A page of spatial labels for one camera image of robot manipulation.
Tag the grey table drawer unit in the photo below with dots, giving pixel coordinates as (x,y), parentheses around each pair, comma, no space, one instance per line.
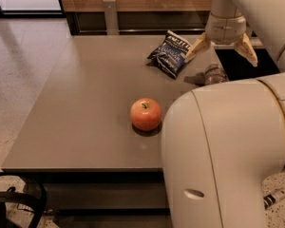
(106,199)

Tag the clear plastic water bottle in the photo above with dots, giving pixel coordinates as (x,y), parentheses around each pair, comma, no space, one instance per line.
(215,74)

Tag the wooden counter panel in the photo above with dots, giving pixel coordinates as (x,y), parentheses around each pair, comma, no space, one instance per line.
(87,17)

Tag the dark blue chip bag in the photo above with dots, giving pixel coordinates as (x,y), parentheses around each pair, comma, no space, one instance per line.
(171,54)

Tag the black chair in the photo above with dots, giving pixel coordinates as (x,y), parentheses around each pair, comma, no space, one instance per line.
(38,205)

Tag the red apple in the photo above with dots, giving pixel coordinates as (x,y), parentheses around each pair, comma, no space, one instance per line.
(146,114)

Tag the left metal bracket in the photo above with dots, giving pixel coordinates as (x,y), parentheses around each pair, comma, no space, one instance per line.
(111,17)

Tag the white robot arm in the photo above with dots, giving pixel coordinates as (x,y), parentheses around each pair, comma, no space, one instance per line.
(220,142)

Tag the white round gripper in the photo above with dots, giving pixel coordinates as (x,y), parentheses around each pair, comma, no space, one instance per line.
(225,29)

